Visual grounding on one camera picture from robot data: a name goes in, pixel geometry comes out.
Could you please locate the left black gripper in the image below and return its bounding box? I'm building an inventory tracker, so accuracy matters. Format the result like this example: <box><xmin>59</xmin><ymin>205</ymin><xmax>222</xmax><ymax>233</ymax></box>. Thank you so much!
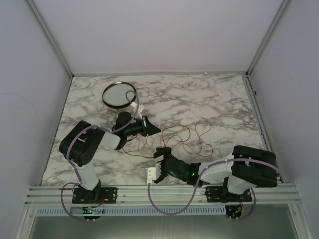
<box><xmin>125</xmin><ymin>116</ymin><xmax>161</xmax><ymax>137</ymax></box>

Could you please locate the orange thin wire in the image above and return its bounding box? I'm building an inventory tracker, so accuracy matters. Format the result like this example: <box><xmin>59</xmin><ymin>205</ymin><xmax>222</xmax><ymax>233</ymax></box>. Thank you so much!
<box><xmin>124</xmin><ymin>134</ymin><xmax>214</xmax><ymax>156</ymax></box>

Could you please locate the black thin wire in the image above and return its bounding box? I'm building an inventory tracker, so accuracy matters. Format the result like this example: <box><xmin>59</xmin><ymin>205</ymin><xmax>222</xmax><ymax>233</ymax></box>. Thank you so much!
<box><xmin>122</xmin><ymin>124</ymin><xmax>191</xmax><ymax>158</ymax></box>

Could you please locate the purple thin wire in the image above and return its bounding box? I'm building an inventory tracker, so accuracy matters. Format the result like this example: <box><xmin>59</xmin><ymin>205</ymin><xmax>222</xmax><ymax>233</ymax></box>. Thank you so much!
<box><xmin>146</xmin><ymin>120</ymin><xmax>212</xmax><ymax>156</ymax></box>

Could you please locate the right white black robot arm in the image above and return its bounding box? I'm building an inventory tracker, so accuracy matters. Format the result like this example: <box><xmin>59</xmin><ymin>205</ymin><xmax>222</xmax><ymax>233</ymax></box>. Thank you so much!
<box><xmin>153</xmin><ymin>145</ymin><xmax>279</xmax><ymax>195</ymax></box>

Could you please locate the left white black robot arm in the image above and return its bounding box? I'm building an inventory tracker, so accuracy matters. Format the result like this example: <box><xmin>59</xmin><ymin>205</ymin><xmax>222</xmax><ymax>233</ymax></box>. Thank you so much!
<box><xmin>59</xmin><ymin>112</ymin><xmax>161</xmax><ymax>192</ymax></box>

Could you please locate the round brown-rimmed dish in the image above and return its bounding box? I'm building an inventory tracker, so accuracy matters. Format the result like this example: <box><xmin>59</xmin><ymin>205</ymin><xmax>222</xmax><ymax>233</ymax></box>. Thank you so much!
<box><xmin>102</xmin><ymin>82</ymin><xmax>137</xmax><ymax>109</ymax></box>

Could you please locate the marble pattern table mat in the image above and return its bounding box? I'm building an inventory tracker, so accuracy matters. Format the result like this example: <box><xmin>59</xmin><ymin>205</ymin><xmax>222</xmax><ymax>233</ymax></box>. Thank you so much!
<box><xmin>42</xmin><ymin>74</ymin><xmax>264</xmax><ymax>186</ymax></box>

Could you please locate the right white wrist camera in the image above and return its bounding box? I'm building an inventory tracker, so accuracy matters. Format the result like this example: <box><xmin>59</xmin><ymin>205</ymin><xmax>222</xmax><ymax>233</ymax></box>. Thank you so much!
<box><xmin>146</xmin><ymin>162</ymin><xmax>162</xmax><ymax>185</ymax></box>

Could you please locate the aluminium front rail frame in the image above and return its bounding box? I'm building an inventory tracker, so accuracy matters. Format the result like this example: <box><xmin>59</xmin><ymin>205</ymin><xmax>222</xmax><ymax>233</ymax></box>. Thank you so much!
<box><xmin>24</xmin><ymin>183</ymin><xmax>301</xmax><ymax>206</ymax></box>

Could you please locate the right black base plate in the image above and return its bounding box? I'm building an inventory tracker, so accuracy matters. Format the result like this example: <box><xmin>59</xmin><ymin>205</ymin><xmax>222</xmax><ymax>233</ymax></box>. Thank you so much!
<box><xmin>205</xmin><ymin>186</ymin><xmax>253</xmax><ymax>203</ymax></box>

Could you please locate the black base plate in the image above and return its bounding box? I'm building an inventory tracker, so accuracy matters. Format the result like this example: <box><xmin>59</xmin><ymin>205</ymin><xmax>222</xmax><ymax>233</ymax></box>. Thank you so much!
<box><xmin>72</xmin><ymin>187</ymin><xmax>118</xmax><ymax>204</ymax></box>
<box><xmin>205</xmin><ymin>186</ymin><xmax>253</xmax><ymax>203</ymax></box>

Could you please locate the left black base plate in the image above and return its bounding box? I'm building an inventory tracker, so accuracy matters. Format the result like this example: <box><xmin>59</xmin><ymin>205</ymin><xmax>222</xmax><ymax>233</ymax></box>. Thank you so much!
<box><xmin>72</xmin><ymin>187</ymin><xmax>118</xmax><ymax>204</ymax></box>

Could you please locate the slotted grey cable duct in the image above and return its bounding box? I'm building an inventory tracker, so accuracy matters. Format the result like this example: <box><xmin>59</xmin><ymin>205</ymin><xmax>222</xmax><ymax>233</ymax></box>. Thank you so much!
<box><xmin>36</xmin><ymin>205</ymin><xmax>228</xmax><ymax>217</ymax></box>

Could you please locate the left aluminium corner post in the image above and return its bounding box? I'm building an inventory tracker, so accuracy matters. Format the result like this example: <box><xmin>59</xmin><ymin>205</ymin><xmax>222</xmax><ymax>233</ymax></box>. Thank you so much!
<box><xmin>25</xmin><ymin>0</ymin><xmax>74</xmax><ymax>79</ymax></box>

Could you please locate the aluminium corner post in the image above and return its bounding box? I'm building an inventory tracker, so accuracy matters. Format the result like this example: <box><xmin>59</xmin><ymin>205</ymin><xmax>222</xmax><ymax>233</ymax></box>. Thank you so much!
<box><xmin>25</xmin><ymin>0</ymin><xmax>74</xmax><ymax>79</ymax></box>
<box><xmin>246</xmin><ymin>0</ymin><xmax>293</xmax><ymax>79</ymax></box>

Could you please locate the right aluminium corner post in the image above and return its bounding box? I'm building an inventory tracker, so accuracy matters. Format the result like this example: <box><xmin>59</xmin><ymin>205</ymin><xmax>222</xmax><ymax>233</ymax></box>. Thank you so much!
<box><xmin>246</xmin><ymin>0</ymin><xmax>293</xmax><ymax>79</ymax></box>

